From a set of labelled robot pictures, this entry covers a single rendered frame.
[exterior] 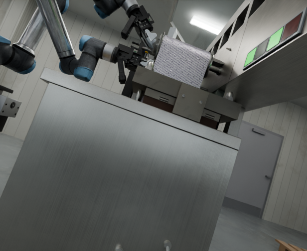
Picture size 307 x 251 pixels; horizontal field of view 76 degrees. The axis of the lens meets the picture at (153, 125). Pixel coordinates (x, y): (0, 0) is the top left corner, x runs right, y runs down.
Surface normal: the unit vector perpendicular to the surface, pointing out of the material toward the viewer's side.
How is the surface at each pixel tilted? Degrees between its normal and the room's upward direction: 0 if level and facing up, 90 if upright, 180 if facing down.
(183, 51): 90
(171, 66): 90
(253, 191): 90
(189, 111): 90
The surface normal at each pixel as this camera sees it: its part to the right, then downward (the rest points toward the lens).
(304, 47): -0.33, 0.94
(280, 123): 0.14, -0.06
